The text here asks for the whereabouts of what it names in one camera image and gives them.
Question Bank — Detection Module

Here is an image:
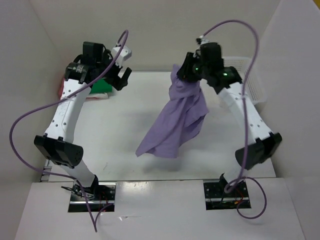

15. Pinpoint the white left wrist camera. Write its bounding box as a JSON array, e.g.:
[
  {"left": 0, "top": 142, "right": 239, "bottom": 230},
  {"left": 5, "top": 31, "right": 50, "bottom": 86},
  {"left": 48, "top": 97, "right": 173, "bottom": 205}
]
[{"left": 111, "top": 46, "right": 132, "bottom": 67}]

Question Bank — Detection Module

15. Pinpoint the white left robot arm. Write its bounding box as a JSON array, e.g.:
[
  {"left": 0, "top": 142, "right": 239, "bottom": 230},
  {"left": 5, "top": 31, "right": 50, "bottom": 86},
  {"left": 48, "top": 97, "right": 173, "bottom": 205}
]
[{"left": 34, "top": 41, "right": 132, "bottom": 200}]

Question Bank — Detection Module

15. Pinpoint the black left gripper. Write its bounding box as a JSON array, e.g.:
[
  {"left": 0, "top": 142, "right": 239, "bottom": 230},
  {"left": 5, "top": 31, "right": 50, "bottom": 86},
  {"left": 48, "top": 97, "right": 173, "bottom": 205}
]
[{"left": 96, "top": 49, "right": 133, "bottom": 91}]

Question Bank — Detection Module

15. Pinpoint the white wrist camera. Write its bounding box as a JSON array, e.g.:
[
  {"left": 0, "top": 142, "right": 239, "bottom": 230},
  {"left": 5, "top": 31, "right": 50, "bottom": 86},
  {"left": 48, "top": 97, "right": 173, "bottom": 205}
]
[
  {"left": 196, "top": 35, "right": 210, "bottom": 49},
  {"left": 111, "top": 46, "right": 132, "bottom": 67}
]

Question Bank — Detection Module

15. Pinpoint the red t shirt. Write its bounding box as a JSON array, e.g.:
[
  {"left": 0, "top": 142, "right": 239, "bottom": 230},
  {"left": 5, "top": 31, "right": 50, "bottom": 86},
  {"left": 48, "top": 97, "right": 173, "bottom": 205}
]
[{"left": 57, "top": 77, "right": 102, "bottom": 99}]

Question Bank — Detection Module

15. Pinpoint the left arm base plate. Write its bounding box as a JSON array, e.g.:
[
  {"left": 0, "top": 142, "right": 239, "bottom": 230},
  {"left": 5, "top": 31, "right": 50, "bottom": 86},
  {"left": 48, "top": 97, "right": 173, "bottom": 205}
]
[{"left": 61, "top": 181, "right": 117, "bottom": 213}]

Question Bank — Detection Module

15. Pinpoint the purple t shirt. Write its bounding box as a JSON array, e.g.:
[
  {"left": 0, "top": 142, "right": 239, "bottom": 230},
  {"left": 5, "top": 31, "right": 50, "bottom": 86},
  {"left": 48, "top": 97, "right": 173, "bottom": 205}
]
[{"left": 135, "top": 64, "right": 209, "bottom": 159}]

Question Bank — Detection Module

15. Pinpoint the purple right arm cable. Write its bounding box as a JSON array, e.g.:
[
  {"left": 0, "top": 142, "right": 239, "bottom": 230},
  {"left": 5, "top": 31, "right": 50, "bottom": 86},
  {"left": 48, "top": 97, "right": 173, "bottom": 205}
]
[{"left": 202, "top": 19, "right": 268, "bottom": 220}]

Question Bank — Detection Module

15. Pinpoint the white plastic basket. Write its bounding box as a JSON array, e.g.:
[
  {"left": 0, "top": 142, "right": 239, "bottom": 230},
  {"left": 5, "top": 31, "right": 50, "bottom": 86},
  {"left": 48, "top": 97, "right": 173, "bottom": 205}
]
[{"left": 223, "top": 56, "right": 267, "bottom": 105}]

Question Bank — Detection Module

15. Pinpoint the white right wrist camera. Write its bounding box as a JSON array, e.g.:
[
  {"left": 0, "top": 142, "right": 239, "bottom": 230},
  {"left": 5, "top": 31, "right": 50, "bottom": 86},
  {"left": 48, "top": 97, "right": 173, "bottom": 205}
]
[{"left": 196, "top": 35, "right": 210, "bottom": 49}]

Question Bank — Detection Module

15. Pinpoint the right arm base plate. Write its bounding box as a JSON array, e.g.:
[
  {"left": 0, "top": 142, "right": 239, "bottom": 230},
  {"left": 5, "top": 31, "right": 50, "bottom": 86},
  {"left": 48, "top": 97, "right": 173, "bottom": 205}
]
[{"left": 203, "top": 180, "right": 251, "bottom": 211}]

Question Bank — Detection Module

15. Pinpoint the cream white t shirt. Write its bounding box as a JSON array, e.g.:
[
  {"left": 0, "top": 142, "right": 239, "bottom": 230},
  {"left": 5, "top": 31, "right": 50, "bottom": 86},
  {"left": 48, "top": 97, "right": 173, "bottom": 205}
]
[{"left": 86, "top": 92, "right": 114, "bottom": 100}]

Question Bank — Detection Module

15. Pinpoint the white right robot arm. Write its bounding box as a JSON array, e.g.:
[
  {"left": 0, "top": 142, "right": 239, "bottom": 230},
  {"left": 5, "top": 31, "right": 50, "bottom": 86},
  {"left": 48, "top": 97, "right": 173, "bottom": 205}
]
[{"left": 177, "top": 42, "right": 282, "bottom": 197}]

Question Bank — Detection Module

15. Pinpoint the green t shirt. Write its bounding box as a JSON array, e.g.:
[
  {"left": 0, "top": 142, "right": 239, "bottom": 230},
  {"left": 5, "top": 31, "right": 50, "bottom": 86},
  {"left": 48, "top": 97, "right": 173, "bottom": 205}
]
[{"left": 90, "top": 78, "right": 113, "bottom": 95}]

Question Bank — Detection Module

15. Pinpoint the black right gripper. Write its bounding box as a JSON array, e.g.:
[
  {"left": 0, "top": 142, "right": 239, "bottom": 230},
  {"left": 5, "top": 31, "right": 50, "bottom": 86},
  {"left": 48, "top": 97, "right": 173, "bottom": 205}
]
[{"left": 175, "top": 51, "right": 209, "bottom": 82}]

